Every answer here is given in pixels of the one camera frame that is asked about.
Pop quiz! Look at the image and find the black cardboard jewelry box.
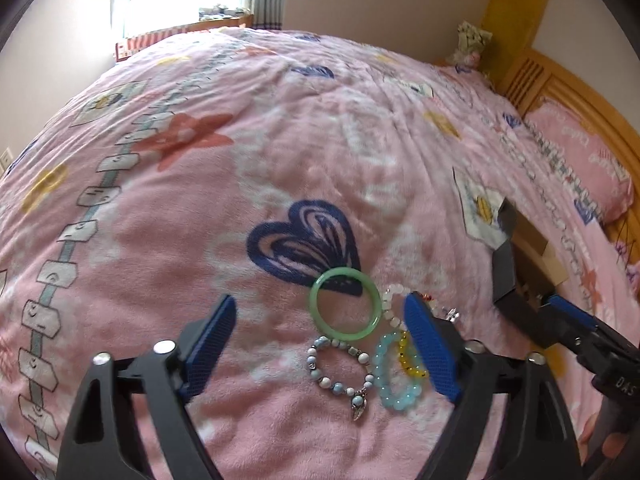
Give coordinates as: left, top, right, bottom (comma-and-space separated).
491, 200, 568, 325

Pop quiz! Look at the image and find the silver pearl earring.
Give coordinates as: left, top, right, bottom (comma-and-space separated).
445, 308, 460, 323

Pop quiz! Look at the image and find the pink pillow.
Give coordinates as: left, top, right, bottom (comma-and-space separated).
524, 100, 634, 224

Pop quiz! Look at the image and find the green jade bangle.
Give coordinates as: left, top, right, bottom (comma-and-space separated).
308, 266, 382, 342

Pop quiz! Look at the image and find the pink patterned bed blanket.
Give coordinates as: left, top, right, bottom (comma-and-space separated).
1, 28, 639, 479

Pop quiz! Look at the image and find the wooden headboard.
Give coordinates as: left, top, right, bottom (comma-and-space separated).
494, 46, 640, 271

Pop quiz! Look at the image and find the wooden windowsill shelf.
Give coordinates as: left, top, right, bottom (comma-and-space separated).
115, 13, 254, 63

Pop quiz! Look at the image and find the white bead bracelet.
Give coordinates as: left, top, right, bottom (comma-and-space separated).
380, 283, 444, 331

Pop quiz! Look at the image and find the yellow bead bracelet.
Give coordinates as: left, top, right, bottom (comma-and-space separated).
397, 329, 430, 380

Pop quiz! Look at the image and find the light blue bead bracelet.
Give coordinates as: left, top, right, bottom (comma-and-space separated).
372, 329, 426, 412

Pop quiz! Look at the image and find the grey bead charm bracelet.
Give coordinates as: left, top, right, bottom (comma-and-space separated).
305, 335, 376, 423

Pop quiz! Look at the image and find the white wall socket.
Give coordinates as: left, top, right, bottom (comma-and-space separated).
0, 148, 14, 171

